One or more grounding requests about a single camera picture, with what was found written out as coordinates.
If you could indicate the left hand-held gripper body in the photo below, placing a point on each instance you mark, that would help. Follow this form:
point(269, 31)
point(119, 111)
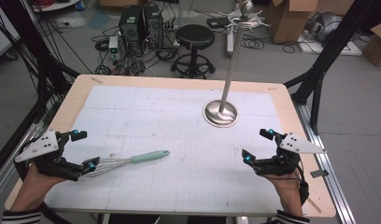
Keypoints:
point(39, 146)

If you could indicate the person's striped sleeve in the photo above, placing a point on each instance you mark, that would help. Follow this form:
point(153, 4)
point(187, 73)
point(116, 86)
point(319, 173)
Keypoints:
point(293, 218)
point(20, 217)

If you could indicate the flat black box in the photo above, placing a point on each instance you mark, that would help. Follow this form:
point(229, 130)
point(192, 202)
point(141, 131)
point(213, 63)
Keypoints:
point(218, 22)

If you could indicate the person's left hand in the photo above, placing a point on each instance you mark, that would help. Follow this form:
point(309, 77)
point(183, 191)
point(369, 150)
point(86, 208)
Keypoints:
point(31, 189)

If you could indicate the black metal frame stand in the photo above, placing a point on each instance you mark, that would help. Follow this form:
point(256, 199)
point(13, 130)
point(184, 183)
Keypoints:
point(322, 62)
point(42, 68)

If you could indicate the small cardboard box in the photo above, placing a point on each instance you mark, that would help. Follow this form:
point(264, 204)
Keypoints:
point(377, 46)

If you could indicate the black round stool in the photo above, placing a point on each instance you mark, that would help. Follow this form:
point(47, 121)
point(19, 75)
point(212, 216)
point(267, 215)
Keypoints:
point(194, 37)

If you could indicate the small silver box device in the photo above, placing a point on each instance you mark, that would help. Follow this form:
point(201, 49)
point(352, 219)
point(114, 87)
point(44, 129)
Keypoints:
point(113, 45)

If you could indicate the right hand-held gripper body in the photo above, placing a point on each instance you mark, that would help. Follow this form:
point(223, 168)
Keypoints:
point(282, 163)

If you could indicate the large open cardboard box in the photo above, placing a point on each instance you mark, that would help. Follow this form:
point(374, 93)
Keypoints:
point(288, 21)

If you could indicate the silver metal hook stand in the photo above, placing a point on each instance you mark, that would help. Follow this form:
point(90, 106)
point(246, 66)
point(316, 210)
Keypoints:
point(221, 113)

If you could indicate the person's right striped sleeve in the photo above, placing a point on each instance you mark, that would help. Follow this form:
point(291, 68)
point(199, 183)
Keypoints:
point(293, 218)

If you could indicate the person's right hand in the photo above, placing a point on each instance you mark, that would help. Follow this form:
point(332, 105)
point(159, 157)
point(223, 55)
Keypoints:
point(288, 193)

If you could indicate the white round table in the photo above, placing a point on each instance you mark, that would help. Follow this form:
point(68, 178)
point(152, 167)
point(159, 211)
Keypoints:
point(53, 4)

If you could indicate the white grid mat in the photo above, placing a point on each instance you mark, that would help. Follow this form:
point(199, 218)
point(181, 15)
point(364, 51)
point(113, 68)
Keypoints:
point(179, 174)

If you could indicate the black computer tower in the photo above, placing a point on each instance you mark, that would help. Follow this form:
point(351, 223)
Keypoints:
point(130, 25)
point(153, 26)

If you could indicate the aluminium rail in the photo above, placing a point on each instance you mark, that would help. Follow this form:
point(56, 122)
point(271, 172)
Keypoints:
point(328, 168)
point(14, 158)

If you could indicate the grey round appliance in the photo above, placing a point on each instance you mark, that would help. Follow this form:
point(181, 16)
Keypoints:
point(327, 26)

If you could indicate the grey tape strip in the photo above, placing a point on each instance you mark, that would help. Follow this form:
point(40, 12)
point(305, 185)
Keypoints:
point(319, 173)

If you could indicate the beige tape strip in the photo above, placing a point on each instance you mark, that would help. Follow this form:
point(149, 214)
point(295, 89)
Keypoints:
point(96, 80)

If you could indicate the person's left striped sleeve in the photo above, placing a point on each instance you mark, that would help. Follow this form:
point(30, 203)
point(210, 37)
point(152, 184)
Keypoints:
point(20, 217)

